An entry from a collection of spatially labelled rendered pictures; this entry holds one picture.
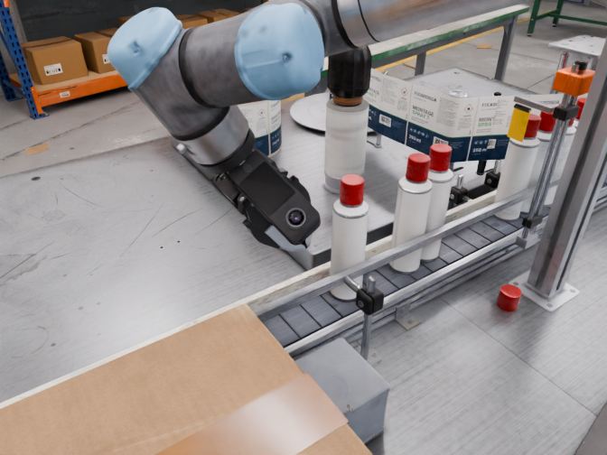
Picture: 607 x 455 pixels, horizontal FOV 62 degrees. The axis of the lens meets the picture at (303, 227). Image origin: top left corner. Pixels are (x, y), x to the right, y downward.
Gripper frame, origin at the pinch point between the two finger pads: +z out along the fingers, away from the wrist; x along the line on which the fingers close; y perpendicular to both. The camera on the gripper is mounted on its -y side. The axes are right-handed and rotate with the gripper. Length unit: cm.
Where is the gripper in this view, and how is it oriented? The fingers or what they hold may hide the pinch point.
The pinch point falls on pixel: (304, 246)
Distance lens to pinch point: 70.1
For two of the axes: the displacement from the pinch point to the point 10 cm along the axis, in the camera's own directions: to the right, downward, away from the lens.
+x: -7.2, 6.9, -1.2
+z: 4.1, 5.6, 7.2
